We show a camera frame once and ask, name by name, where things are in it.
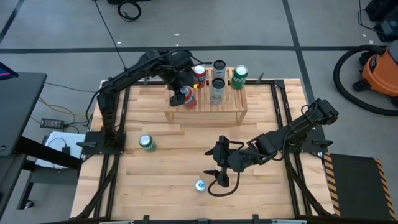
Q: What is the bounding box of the black mat with hazard stripes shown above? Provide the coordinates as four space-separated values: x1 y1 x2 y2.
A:
323 152 398 222

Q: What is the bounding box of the blue silver Red Bull can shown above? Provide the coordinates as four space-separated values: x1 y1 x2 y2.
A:
194 179 207 193

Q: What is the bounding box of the black desk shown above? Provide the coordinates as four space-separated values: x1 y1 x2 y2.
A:
0 72 82 215

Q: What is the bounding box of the orange shop vacuum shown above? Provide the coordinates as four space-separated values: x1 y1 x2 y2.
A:
353 40 398 106
333 44 398 117

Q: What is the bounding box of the coiled black cable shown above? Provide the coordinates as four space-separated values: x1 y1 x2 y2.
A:
117 0 142 22

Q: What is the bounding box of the black equipment case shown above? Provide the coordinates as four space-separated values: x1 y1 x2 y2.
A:
365 0 398 43

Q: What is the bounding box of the wooden slatted shelf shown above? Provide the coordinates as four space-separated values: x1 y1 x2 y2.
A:
164 67 249 124

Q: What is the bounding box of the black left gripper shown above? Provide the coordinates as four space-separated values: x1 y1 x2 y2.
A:
167 62 195 108

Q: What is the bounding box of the orange Fanta can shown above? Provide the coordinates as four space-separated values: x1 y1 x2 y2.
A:
192 64 208 90
179 85 198 110

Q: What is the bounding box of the black aluminium table frame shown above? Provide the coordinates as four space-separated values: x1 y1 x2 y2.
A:
70 79 338 224

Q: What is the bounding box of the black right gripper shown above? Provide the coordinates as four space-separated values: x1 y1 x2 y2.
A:
203 136 252 187

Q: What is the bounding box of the white paper sheet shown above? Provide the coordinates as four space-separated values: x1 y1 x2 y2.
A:
34 131 86 170

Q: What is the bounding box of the dark screen device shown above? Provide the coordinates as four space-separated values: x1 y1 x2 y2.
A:
0 61 19 81

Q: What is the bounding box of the green Sprite can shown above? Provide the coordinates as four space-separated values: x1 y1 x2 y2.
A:
138 134 157 153
230 64 249 90

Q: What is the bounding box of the thin black floor cable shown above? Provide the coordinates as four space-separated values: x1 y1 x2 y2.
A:
94 0 126 68

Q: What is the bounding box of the white Celsius can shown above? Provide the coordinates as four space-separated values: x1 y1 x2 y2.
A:
209 77 226 106
212 59 227 80

